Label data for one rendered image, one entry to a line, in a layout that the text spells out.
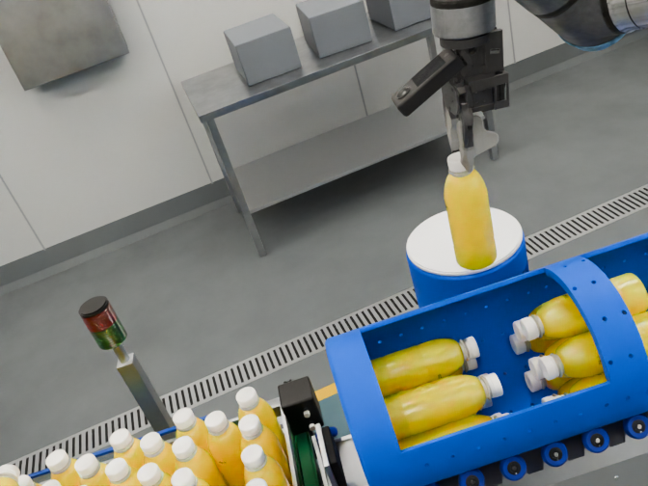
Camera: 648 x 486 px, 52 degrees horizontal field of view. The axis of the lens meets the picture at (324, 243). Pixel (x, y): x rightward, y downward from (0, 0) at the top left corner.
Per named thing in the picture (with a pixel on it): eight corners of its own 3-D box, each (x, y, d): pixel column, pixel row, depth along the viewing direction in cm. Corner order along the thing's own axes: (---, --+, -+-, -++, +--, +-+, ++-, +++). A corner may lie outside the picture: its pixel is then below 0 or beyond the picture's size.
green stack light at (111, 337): (125, 344, 139) (116, 327, 137) (96, 354, 139) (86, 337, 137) (128, 326, 145) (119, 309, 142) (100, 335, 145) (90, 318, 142)
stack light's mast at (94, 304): (137, 364, 143) (105, 309, 134) (109, 374, 143) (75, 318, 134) (139, 346, 148) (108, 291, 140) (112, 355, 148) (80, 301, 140)
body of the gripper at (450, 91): (510, 111, 99) (508, 31, 93) (455, 124, 99) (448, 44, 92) (491, 94, 106) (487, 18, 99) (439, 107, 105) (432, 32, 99)
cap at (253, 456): (256, 473, 112) (252, 467, 111) (239, 465, 114) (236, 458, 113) (270, 455, 114) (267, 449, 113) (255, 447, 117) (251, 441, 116)
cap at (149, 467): (161, 484, 115) (156, 477, 115) (140, 490, 116) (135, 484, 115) (163, 466, 119) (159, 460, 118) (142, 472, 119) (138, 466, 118)
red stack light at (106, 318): (116, 327, 137) (107, 312, 135) (86, 337, 137) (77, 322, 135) (119, 309, 142) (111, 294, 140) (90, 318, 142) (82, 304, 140)
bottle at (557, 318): (653, 317, 110) (547, 353, 110) (630, 303, 117) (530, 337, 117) (645, 279, 108) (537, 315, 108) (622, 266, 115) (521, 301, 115)
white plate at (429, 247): (385, 260, 161) (386, 264, 162) (490, 283, 144) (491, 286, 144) (440, 200, 177) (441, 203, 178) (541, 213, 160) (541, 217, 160)
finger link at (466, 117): (477, 148, 99) (470, 90, 96) (468, 150, 99) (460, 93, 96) (467, 141, 104) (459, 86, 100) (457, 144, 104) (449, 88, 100)
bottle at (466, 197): (488, 242, 120) (473, 150, 110) (503, 262, 114) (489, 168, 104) (450, 254, 120) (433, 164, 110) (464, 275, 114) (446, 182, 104)
